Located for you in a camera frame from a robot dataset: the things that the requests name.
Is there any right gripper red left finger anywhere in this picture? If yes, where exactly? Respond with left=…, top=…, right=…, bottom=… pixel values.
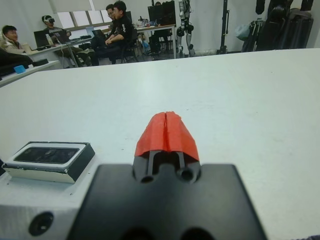
left=132, top=111, right=168, bottom=184

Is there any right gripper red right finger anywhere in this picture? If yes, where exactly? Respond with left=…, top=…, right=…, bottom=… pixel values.
left=166, top=111, right=202, bottom=185

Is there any slim black camera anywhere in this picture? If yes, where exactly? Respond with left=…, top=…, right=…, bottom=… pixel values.
left=13, top=146, right=81, bottom=165

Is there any small blue box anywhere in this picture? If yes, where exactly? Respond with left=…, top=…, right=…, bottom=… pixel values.
left=13, top=64, right=27, bottom=75

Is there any wooden desk with white legs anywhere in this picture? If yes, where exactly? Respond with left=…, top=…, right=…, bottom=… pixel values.
left=135, top=23, right=178, bottom=60

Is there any person in black jacket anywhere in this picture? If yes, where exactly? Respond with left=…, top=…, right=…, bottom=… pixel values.
left=89, top=0, right=135, bottom=67

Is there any black laptop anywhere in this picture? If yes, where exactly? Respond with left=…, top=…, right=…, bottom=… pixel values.
left=91, top=29, right=106, bottom=40

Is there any black upright stand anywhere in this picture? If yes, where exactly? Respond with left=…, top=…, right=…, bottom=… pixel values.
left=216, top=0, right=231, bottom=55

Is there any clear plastic bag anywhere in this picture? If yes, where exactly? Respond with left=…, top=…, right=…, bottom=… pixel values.
left=234, top=23, right=251, bottom=41

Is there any white black humanoid robot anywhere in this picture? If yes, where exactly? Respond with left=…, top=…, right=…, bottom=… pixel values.
left=175, top=0, right=198, bottom=58

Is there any large black monitor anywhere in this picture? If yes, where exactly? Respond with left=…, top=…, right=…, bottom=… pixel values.
left=147, top=0, right=176, bottom=26

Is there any folded tripod bundle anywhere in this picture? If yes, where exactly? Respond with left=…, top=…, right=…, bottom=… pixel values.
left=241, top=18, right=264, bottom=53

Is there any person with glasses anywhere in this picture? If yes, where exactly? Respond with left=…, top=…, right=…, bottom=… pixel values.
left=104, top=3, right=117, bottom=27

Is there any long grey desk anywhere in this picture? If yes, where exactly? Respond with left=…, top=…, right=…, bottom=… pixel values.
left=23, top=37, right=114, bottom=69

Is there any black soft bag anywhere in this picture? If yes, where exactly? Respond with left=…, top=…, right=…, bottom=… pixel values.
left=256, top=4, right=289, bottom=51

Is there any person wearing VR headset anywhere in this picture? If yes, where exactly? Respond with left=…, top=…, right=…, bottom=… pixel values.
left=40, top=14, right=73, bottom=43

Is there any small black monitor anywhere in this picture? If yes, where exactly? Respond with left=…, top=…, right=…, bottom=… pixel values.
left=33, top=29, right=51, bottom=50

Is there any black hard case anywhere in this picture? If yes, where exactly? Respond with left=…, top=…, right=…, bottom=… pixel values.
left=284, top=6, right=315, bottom=50

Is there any person in beige coat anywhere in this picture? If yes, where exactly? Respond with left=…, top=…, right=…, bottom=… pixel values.
left=0, top=24, right=29, bottom=55

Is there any white camera box base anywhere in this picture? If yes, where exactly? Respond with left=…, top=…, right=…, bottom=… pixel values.
left=1, top=141, right=96, bottom=185

